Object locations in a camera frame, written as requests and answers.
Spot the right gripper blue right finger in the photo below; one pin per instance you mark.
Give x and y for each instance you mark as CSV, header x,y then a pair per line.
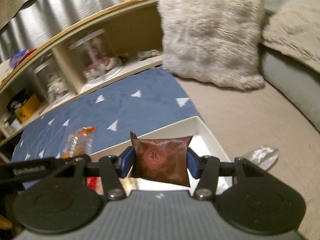
x,y
206,169

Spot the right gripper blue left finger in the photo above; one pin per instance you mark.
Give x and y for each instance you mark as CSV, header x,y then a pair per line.
x,y
114,173

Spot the red snack packet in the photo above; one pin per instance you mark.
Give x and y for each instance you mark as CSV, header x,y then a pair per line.
x,y
91,182

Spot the orange clear long snack pack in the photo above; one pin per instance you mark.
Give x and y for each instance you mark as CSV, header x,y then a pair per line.
x,y
79,142

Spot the brown square snack packet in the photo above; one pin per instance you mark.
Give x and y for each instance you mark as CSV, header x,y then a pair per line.
x,y
161,160

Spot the person left hand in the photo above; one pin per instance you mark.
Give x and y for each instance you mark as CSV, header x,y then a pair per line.
x,y
5,224

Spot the crumpled silver wrapper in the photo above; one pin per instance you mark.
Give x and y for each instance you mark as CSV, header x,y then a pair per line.
x,y
265,157

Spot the blue quilted triangle blanket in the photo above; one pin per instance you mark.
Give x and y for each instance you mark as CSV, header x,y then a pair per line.
x,y
140,103

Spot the yellow storage box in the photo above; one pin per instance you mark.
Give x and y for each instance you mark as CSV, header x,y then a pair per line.
x,y
27,110

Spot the white doll display case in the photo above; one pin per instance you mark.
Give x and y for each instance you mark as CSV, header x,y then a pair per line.
x,y
51,82

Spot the red doll display case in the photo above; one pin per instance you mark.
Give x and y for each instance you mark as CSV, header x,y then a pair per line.
x,y
96,58

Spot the small grey trinket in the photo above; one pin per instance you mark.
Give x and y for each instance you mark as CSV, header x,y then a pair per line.
x,y
142,55

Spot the grey bed cushion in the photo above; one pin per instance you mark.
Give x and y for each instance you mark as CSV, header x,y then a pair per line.
x,y
295,80

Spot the wooden headboard shelf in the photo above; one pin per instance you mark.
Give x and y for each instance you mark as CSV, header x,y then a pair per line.
x,y
122,30

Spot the blue plastic bag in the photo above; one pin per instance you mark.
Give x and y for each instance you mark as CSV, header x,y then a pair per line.
x,y
17,58

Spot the fluffy white pillow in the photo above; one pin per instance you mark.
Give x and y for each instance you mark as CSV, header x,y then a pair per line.
x,y
213,40

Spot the beige textured pillow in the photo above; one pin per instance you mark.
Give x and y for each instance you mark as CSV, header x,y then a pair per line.
x,y
294,31

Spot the silver grey curtain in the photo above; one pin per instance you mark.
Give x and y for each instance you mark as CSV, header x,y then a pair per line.
x,y
39,20

